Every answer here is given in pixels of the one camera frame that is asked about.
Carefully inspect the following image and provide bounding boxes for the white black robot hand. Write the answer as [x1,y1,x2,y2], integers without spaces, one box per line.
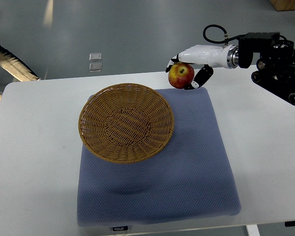
[166,45,238,90]

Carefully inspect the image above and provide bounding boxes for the red yellow apple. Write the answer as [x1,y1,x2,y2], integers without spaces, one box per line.
[168,62,194,89]

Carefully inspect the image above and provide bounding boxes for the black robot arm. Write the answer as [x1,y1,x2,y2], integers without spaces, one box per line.
[215,25,295,106]

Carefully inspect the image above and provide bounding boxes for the brown wicker basket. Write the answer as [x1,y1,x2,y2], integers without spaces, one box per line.
[78,83,175,164]

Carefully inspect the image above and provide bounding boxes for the wooden box corner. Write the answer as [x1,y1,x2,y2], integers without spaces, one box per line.
[269,0,295,11]

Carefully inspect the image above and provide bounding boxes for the lower floor socket plate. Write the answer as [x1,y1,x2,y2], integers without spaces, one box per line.
[89,62,102,72]

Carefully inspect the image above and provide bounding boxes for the floor socket plate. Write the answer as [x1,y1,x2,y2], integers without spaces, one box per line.
[89,53,102,61]
[89,62,102,72]

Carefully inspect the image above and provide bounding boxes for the upper floor socket plate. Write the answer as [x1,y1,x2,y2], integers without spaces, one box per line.
[89,53,102,61]

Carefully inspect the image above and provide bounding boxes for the blue textured cloth mat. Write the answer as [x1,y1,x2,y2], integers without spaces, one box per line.
[77,87,241,227]

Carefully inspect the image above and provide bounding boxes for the white table leg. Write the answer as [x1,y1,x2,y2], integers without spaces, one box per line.
[246,224,260,236]

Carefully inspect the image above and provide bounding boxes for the black table label tag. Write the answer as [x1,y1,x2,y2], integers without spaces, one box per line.
[112,226,128,232]

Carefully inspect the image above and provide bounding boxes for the grey flexible duct hose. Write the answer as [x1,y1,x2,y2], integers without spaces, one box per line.
[0,34,41,107]

